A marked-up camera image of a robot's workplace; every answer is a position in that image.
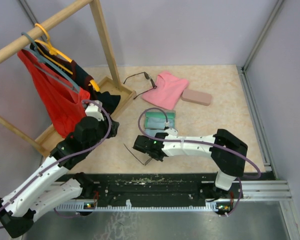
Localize thin wire-frame sunglasses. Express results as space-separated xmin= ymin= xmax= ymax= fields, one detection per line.
xmin=123 ymin=144 xmax=153 ymax=166

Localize large light blue cloth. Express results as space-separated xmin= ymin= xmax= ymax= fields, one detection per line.
xmin=145 ymin=117 xmax=166 ymax=130

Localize grey glasses case green lining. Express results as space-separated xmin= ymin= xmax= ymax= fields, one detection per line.
xmin=144 ymin=109 xmax=176 ymax=129

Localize small light blue cloth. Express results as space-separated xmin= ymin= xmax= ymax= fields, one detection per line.
xmin=144 ymin=128 xmax=165 ymax=137

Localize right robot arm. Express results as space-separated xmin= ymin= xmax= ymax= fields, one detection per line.
xmin=133 ymin=128 xmax=248 ymax=198

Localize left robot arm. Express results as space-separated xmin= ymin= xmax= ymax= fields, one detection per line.
xmin=0 ymin=116 xmax=120 ymax=238

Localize tortoiseshell sunglasses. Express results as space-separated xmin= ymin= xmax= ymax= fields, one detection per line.
xmin=123 ymin=71 xmax=158 ymax=100

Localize red hanging shirt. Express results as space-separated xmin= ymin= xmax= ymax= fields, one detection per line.
xmin=17 ymin=49 xmax=90 ymax=138

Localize pink folded shirt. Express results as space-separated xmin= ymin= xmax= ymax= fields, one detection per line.
xmin=141 ymin=71 xmax=189 ymax=110

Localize pink glasses case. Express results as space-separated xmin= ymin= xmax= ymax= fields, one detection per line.
xmin=181 ymin=89 xmax=212 ymax=106

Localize dark striped hanging garment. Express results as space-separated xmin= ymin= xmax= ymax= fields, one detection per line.
xmin=36 ymin=42 xmax=121 ymax=115

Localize grey-blue plastic hanger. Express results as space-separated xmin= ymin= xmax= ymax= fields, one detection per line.
xmin=21 ymin=32 xmax=81 ymax=95

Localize yellow plastic hanger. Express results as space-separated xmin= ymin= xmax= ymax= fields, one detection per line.
xmin=34 ymin=23 xmax=100 ymax=92

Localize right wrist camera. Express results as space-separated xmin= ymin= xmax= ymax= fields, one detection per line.
xmin=164 ymin=127 xmax=179 ymax=136

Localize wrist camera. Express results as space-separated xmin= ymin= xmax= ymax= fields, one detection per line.
xmin=164 ymin=127 xmax=179 ymax=136
xmin=85 ymin=100 xmax=105 ymax=122

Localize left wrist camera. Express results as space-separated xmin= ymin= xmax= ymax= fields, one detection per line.
xmin=85 ymin=100 xmax=105 ymax=122

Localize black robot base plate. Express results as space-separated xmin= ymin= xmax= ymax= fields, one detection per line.
xmin=56 ymin=173 xmax=243 ymax=216

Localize aluminium frame rail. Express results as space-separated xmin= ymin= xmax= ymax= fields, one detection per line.
xmin=47 ymin=180 xmax=292 ymax=213

